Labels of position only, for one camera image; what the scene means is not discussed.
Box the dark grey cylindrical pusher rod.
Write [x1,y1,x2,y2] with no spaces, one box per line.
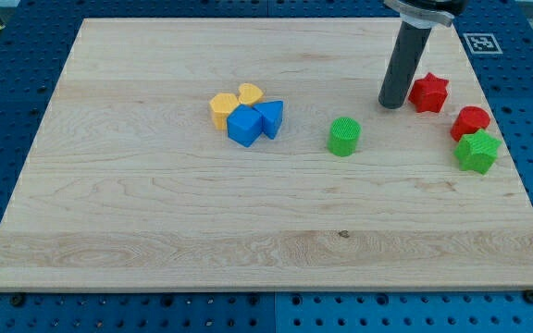
[378,21,431,109]

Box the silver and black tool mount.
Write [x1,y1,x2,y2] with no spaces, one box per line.
[383,0,469,28]

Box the red star block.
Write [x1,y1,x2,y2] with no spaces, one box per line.
[408,72,450,113]

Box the green star block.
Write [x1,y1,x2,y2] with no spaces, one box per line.
[453,129,502,175]

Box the white fiducial marker tag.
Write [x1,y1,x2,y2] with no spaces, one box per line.
[463,32,502,55]

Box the red cylinder block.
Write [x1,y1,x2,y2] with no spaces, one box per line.
[450,106,490,142]

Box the green cylinder block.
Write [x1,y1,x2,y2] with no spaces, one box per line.
[327,117,361,157]

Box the blue triangle block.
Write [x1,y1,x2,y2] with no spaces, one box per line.
[254,101,284,140]

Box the yellow heart block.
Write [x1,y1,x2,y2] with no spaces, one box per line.
[238,82,264,106]

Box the blue cube block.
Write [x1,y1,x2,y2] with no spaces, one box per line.
[227,105,263,147]

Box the yellow hexagon block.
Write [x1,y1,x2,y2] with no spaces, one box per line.
[209,92,240,130]

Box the light wooden board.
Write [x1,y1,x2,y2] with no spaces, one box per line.
[0,18,533,293]

